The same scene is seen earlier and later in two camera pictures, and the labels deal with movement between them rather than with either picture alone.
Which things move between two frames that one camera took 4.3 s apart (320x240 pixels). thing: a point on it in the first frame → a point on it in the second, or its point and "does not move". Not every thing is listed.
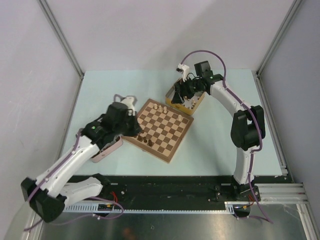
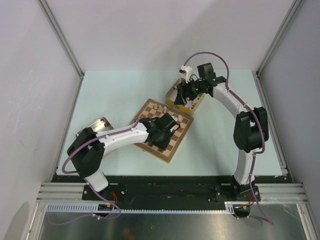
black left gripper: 136,129 → 162,145
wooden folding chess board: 164,128 does not move
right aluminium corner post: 294,6 does not move
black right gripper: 181,87 does not move
